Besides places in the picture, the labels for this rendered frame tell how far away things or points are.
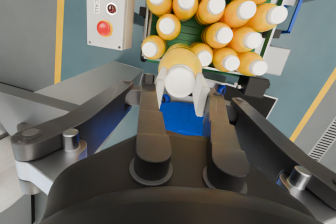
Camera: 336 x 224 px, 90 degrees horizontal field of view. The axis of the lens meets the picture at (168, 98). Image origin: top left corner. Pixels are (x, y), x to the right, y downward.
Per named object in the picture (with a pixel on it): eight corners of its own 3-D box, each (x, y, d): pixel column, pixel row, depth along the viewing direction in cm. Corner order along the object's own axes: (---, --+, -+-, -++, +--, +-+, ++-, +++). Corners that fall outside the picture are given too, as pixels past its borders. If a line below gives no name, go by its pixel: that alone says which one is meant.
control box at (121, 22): (102, 43, 56) (86, 44, 47) (103, -28, 49) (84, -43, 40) (131, 48, 56) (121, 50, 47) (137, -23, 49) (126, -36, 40)
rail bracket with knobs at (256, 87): (230, 86, 69) (238, 94, 59) (235, 69, 66) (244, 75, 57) (253, 90, 69) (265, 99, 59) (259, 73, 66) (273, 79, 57)
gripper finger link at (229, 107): (211, 102, 14) (247, 109, 14) (204, 86, 19) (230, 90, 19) (207, 118, 15) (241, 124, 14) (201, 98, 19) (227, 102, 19)
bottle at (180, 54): (179, 79, 42) (179, 111, 25) (159, 59, 41) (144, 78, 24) (200, 59, 40) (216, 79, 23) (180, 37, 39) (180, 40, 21)
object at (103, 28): (98, 34, 46) (96, 34, 45) (98, 20, 45) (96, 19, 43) (111, 36, 46) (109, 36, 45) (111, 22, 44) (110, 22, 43)
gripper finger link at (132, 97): (150, 109, 15) (116, 104, 15) (156, 91, 19) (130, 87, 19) (152, 93, 14) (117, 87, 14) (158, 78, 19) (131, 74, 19)
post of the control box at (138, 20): (154, 29, 147) (111, 18, 53) (155, 24, 146) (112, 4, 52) (159, 30, 147) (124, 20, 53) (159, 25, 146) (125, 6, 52)
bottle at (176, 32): (161, 18, 61) (154, 11, 44) (180, 18, 61) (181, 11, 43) (161, 38, 63) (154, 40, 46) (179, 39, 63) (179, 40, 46)
